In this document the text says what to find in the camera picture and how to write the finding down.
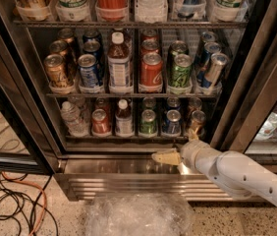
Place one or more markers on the blue pepsi can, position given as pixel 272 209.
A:
pixel 89 70
pixel 171 124
pixel 94 47
pixel 173 103
pixel 92 34

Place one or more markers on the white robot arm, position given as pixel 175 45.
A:
pixel 235 173

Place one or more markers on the gold can bottom front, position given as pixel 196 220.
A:
pixel 196 122

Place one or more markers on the gold can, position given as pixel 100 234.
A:
pixel 196 122
pixel 62 47
pixel 55 67
pixel 194 104
pixel 69 36

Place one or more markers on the gold can bottom rear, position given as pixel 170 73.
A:
pixel 194 104

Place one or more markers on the green sprite can front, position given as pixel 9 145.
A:
pixel 148 122

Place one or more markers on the green sprite can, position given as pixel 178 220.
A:
pixel 149 103
pixel 148 122

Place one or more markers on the green sprite can rear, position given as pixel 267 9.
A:
pixel 149 103

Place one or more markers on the iced tea bottle bottom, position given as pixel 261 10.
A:
pixel 124 119

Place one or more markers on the iced tea bottle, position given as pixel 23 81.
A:
pixel 124 119
pixel 119 61

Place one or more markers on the green mountain dew can front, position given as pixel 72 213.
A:
pixel 180 71

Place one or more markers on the green mountain dew can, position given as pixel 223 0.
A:
pixel 180 71
pixel 175 48

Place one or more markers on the right glass fridge door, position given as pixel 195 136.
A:
pixel 249 93

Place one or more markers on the red coke can middle front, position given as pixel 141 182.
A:
pixel 151 70

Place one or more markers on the red coke can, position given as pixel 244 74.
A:
pixel 151 70
pixel 148 34
pixel 100 122
pixel 148 46
pixel 102 103

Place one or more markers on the red bull can rear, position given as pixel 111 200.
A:
pixel 205 37

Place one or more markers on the red bull can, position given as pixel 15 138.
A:
pixel 205 37
pixel 204 60
pixel 218 62

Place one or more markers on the red bull can front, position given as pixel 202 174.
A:
pixel 218 62

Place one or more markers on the red coke can bottom front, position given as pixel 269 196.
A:
pixel 100 122

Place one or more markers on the silver can behind right door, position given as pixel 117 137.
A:
pixel 268 128

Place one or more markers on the green mountain dew can rear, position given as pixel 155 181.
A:
pixel 175 48

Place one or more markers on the red coke can bottom rear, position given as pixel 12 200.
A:
pixel 102 103

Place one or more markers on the stainless fridge base grille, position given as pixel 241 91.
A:
pixel 84 178

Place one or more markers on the red coke can middle rear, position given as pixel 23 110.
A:
pixel 148 34

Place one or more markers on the blue pepsi can middle front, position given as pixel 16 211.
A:
pixel 89 70

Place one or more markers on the blue pepsi can middle rear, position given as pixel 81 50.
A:
pixel 92 34

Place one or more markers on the gold can middle front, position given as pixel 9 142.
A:
pixel 55 67

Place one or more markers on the gold can middle rear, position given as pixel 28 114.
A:
pixel 69 36

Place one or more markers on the clear plastic bag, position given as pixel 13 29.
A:
pixel 139 215

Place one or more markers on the clear water bottle rear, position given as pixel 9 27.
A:
pixel 83 105

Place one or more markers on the clear water bottle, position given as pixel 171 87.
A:
pixel 73 119
pixel 151 11
pixel 83 105

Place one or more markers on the iced tea bottle middle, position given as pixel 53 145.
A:
pixel 119 61

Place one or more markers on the clear water bottle front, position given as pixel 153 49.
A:
pixel 73 119

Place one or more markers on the clear water bottle top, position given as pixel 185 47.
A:
pixel 151 11

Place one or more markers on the middle wire shelf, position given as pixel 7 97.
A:
pixel 130 95

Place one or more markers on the wire shelf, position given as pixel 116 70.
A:
pixel 132 25
pixel 130 95

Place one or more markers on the top wire shelf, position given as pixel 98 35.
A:
pixel 132 25

